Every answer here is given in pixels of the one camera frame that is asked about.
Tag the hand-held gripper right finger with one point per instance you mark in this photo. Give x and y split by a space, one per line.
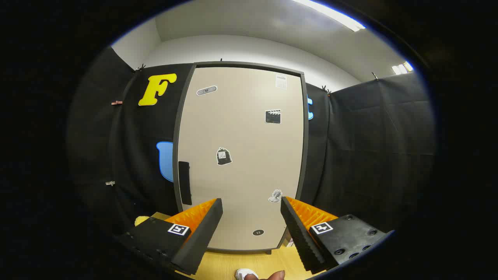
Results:
301 233

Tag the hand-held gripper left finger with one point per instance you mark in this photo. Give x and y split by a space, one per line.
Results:
202 237

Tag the white shoe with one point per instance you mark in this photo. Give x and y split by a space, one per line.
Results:
245 274

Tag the grey shoe cabinet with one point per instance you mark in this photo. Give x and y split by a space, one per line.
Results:
305 147

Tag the yellow plush toy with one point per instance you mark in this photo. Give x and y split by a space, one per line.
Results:
141 221

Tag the black backdrop cloth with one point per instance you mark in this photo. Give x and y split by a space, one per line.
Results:
369 155

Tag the black clip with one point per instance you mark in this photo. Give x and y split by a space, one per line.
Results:
141 67
374 76
325 90

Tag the small ceiling light panel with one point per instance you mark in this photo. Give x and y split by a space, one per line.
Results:
402 68

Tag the long ceiling light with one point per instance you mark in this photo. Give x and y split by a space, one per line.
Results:
338 17

